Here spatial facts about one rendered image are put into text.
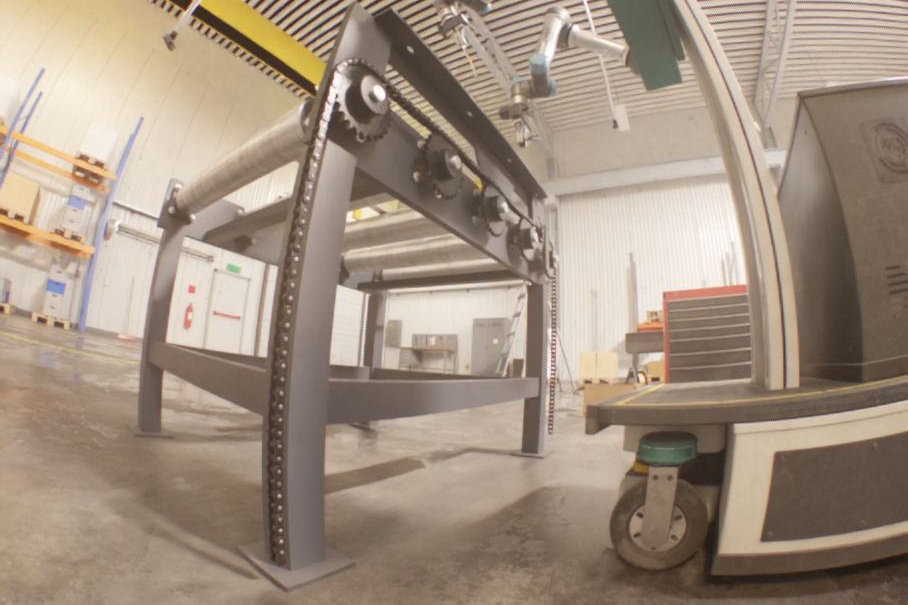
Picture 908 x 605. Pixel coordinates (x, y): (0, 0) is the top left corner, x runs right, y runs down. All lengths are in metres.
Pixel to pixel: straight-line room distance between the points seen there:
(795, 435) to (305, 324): 0.73
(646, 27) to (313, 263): 1.21
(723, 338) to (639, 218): 9.05
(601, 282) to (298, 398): 10.98
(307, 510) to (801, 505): 0.73
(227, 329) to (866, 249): 10.59
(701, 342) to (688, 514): 2.38
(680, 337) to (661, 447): 2.37
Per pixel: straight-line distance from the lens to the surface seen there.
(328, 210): 0.65
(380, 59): 0.94
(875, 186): 0.79
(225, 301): 10.44
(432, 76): 1.13
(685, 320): 2.99
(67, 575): 0.68
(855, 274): 0.72
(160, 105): 10.96
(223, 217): 1.62
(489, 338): 11.55
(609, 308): 11.19
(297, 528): 0.66
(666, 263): 11.35
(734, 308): 3.07
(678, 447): 0.66
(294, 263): 0.55
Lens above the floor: 0.38
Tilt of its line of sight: 15 degrees up
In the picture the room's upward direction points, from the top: 3 degrees clockwise
